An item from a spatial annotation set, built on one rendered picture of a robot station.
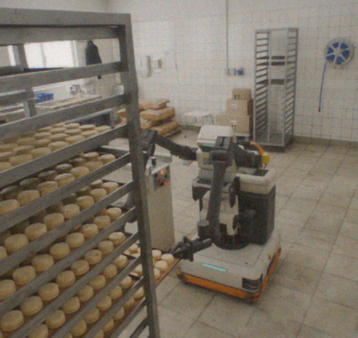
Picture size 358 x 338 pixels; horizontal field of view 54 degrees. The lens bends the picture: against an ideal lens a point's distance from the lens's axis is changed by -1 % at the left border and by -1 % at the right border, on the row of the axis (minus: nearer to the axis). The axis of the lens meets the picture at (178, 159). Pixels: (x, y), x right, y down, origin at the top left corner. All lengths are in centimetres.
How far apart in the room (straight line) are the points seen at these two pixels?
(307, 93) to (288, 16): 122
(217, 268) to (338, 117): 405
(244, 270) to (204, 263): 28
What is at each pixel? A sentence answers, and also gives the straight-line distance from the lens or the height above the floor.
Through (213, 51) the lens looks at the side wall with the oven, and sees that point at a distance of 660.
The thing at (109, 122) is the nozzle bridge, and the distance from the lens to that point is 325.
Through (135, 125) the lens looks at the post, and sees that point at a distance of 104.
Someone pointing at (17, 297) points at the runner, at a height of 123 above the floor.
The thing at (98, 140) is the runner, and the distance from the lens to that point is 96.
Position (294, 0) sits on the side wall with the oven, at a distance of 609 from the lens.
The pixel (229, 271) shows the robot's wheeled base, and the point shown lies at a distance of 251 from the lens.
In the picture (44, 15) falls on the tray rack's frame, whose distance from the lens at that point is 81.
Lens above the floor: 174
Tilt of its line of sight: 19 degrees down
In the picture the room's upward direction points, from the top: 3 degrees counter-clockwise
